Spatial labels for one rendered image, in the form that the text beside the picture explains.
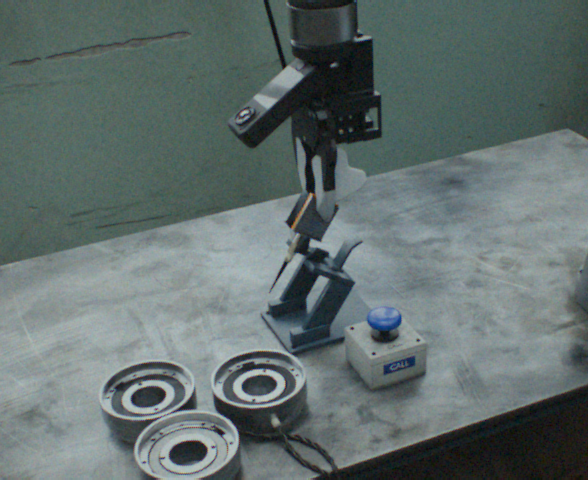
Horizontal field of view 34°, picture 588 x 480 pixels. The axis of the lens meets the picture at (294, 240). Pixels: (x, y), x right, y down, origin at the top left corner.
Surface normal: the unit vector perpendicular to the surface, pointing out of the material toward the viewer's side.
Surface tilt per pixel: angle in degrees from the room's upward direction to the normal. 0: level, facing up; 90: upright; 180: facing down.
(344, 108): 90
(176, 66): 90
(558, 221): 0
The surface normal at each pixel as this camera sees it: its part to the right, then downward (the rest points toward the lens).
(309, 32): -0.39, 0.47
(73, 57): 0.38, 0.43
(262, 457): -0.07, -0.87
